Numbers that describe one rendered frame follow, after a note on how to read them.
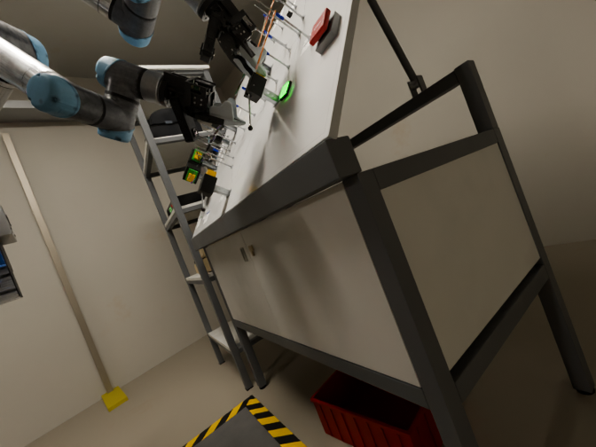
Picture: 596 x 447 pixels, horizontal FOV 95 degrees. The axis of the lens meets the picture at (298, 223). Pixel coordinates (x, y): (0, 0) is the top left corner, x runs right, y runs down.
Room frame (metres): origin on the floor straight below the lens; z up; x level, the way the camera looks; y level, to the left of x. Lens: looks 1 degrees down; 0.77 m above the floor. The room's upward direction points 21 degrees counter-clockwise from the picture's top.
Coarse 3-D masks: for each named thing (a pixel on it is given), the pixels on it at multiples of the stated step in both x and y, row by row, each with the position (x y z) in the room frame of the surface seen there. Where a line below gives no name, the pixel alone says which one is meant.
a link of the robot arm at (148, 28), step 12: (84, 0) 0.66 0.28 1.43; (96, 0) 0.66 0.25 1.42; (108, 0) 0.66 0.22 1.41; (120, 0) 0.67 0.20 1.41; (108, 12) 0.68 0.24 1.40; (120, 12) 0.68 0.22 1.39; (132, 12) 0.66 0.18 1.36; (120, 24) 0.70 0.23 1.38; (132, 24) 0.69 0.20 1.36; (144, 24) 0.69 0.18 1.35; (132, 36) 0.72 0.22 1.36; (144, 36) 0.73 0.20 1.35
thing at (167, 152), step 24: (192, 72) 1.67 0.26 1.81; (216, 96) 1.71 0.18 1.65; (144, 120) 1.47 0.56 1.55; (168, 144) 1.60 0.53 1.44; (192, 144) 1.74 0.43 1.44; (216, 144) 1.89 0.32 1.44; (144, 168) 1.83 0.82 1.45; (168, 168) 1.98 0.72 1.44; (168, 192) 1.47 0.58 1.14; (192, 216) 1.91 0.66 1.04; (192, 288) 1.93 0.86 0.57; (216, 312) 1.46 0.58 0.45; (216, 336) 1.77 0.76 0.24; (240, 360) 1.47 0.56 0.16
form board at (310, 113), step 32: (320, 0) 0.73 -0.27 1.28; (352, 0) 0.53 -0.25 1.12; (288, 32) 0.97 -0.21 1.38; (352, 32) 0.51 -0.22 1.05; (288, 64) 0.81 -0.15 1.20; (320, 64) 0.57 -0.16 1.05; (288, 96) 0.70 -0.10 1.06; (320, 96) 0.51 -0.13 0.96; (256, 128) 0.91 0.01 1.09; (288, 128) 0.62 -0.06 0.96; (320, 128) 0.47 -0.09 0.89; (224, 160) 1.31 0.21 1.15; (256, 160) 0.78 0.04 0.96; (288, 160) 0.55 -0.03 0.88
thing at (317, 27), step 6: (324, 12) 0.55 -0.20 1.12; (330, 12) 0.55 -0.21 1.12; (318, 18) 0.57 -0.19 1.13; (324, 18) 0.54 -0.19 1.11; (318, 24) 0.55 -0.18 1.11; (324, 24) 0.53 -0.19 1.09; (312, 30) 0.58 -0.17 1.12; (318, 30) 0.54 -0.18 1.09; (324, 30) 0.54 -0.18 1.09; (312, 36) 0.56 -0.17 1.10; (318, 36) 0.55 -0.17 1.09; (312, 42) 0.57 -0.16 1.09
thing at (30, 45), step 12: (0, 24) 0.71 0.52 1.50; (0, 36) 0.70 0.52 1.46; (12, 36) 0.72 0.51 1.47; (24, 36) 0.75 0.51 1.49; (24, 48) 0.75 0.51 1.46; (36, 48) 0.78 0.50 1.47; (48, 60) 0.81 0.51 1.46; (0, 84) 0.77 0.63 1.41; (0, 96) 0.79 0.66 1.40; (0, 108) 0.82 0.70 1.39
